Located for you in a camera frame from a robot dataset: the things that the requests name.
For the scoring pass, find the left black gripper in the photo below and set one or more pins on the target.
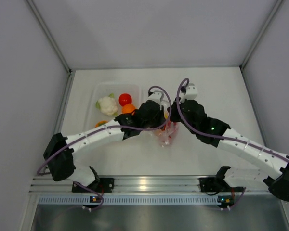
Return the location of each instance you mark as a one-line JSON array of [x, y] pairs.
[[161, 119]]

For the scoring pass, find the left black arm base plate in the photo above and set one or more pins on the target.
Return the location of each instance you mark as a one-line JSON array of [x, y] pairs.
[[105, 185]]

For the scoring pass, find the clear zip top bag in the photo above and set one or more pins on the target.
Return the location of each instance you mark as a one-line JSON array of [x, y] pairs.
[[166, 135]]

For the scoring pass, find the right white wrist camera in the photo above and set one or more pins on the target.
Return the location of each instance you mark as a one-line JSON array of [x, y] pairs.
[[189, 92]]

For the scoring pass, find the white plastic basket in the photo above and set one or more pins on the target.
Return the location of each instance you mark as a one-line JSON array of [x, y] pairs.
[[103, 89]]

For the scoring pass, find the fake red tomato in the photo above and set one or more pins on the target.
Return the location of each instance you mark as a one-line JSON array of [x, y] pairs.
[[125, 99]]

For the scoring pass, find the fake white cauliflower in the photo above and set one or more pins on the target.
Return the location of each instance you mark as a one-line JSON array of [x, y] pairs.
[[107, 105]]

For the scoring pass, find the white slotted cable duct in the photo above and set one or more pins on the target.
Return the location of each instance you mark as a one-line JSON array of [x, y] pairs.
[[135, 200]]

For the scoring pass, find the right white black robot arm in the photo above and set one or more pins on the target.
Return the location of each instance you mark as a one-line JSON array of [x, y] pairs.
[[273, 166]]

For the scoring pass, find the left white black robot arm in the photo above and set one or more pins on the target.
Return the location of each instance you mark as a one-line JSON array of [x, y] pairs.
[[63, 152]]

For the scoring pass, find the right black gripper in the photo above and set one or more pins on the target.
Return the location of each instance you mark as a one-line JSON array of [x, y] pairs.
[[173, 117]]

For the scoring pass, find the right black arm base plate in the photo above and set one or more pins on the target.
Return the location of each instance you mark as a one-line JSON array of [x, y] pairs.
[[209, 186]]

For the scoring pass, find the fake orange bell pepper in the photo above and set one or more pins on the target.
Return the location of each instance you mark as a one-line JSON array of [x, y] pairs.
[[101, 123]]

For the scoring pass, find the aluminium mounting rail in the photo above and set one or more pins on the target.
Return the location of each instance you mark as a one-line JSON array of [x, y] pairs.
[[123, 185]]

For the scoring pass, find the fake orange fruit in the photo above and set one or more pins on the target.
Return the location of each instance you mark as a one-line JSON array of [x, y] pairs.
[[128, 108]]

